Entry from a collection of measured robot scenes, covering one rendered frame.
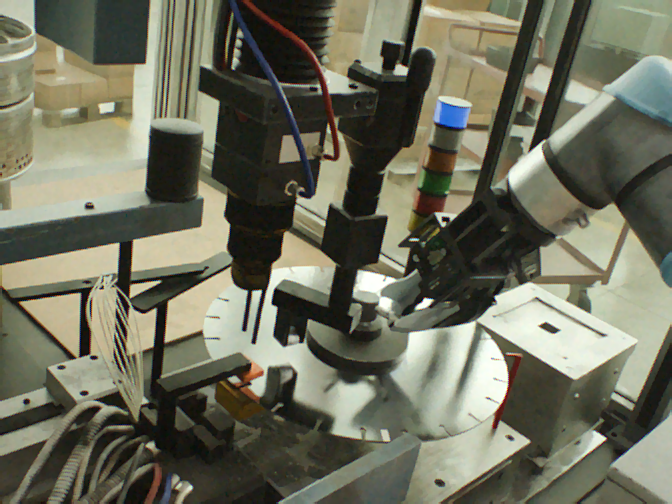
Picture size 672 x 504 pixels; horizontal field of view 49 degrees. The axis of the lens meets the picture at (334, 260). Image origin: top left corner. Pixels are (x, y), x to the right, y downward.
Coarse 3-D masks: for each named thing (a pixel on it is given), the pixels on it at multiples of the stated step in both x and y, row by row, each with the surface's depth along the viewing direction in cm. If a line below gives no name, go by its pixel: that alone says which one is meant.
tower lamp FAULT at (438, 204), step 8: (416, 192) 102; (424, 192) 101; (416, 200) 102; (424, 200) 101; (432, 200) 101; (440, 200) 101; (416, 208) 102; (424, 208) 101; (432, 208) 101; (440, 208) 102
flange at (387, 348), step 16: (384, 320) 82; (320, 336) 77; (336, 336) 77; (352, 336) 77; (368, 336) 77; (384, 336) 79; (400, 336) 80; (320, 352) 76; (336, 352) 75; (352, 352) 75; (368, 352) 75; (384, 352) 76; (400, 352) 77; (368, 368) 75
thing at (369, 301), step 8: (328, 288) 79; (360, 296) 77; (368, 296) 77; (376, 296) 77; (360, 304) 76; (368, 304) 76; (376, 304) 76; (368, 312) 76; (376, 312) 76; (384, 312) 76; (392, 312) 76; (360, 320) 77; (368, 320) 77; (392, 320) 76
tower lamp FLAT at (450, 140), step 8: (432, 120) 98; (432, 128) 98; (440, 128) 97; (448, 128) 96; (464, 128) 98; (432, 136) 98; (440, 136) 97; (448, 136) 97; (456, 136) 97; (432, 144) 98; (440, 144) 97; (448, 144) 97; (456, 144) 98
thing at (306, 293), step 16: (336, 272) 67; (352, 272) 67; (288, 288) 71; (304, 288) 71; (336, 288) 68; (352, 288) 68; (272, 304) 71; (288, 304) 70; (304, 304) 70; (320, 304) 69; (336, 304) 69; (352, 304) 70; (288, 320) 71; (304, 320) 72; (320, 320) 70; (336, 320) 69; (352, 320) 68; (304, 336) 73
